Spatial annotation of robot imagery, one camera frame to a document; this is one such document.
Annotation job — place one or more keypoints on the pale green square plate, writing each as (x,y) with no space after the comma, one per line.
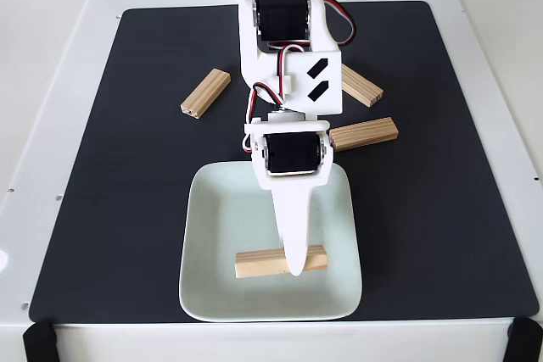
(212,218)

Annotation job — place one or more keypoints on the grooved wooden block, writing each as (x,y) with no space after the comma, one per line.
(362,88)
(369,133)
(259,264)
(205,93)

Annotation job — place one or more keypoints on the black table mat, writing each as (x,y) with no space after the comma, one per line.
(127,167)

